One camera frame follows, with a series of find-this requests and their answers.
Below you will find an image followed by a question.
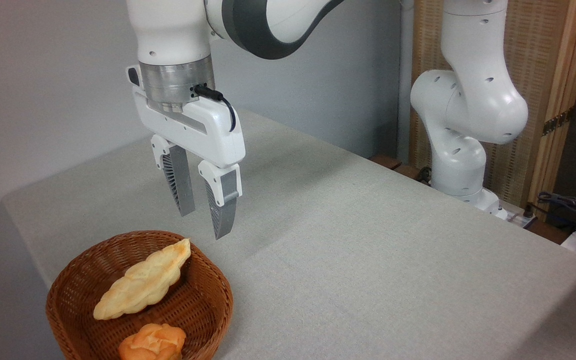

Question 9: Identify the long pale bread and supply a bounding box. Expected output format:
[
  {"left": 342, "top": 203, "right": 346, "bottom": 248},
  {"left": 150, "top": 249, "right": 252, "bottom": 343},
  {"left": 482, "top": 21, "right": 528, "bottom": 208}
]
[{"left": 93, "top": 238, "right": 192, "bottom": 321}]

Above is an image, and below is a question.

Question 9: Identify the black cable bundle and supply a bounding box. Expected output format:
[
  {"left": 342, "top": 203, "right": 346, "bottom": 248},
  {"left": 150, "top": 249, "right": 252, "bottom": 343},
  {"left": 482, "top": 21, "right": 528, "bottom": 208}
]
[{"left": 537, "top": 191, "right": 576, "bottom": 237}]

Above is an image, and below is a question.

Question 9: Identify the wooden rattan folding screen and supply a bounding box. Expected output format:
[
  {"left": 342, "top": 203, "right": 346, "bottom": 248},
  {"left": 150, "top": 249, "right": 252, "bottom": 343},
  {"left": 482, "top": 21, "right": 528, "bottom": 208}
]
[{"left": 410, "top": 0, "right": 576, "bottom": 221}]

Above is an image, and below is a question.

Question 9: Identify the brass screen hinge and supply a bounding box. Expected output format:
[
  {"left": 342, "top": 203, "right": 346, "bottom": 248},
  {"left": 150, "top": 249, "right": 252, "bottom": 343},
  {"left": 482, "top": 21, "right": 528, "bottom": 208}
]
[{"left": 542, "top": 107, "right": 574, "bottom": 137}]

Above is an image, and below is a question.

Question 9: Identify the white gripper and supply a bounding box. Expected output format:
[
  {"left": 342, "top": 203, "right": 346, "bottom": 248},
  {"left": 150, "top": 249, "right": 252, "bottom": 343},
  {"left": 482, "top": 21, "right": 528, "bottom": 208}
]
[{"left": 126, "top": 64, "right": 246, "bottom": 241}]

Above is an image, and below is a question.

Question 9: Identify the brown wicker basket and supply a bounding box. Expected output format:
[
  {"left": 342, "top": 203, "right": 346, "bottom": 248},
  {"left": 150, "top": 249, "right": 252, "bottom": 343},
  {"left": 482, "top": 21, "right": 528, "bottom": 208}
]
[{"left": 45, "top": 230, "right": 234, "bottom": 360}]

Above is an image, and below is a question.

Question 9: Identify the round orange bread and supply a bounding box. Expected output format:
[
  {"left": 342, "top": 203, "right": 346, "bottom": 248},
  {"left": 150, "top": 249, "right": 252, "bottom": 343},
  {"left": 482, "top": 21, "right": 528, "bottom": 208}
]
[{"left": 118, "top": 323, "right": 187, "bottom": 360}]

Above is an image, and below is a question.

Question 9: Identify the grey tablecloth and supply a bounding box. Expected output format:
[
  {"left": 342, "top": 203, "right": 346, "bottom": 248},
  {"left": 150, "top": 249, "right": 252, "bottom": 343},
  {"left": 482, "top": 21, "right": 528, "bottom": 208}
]
[{"left": 0, "top": 109, "right": 576, "bottom": 360}]

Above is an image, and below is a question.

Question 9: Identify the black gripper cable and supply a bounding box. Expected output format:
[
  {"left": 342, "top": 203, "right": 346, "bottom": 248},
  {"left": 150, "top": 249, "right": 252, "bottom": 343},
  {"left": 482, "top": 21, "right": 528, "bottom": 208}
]
[{"left": 193, "top": 84, "right": 237, "bottom": 133}]

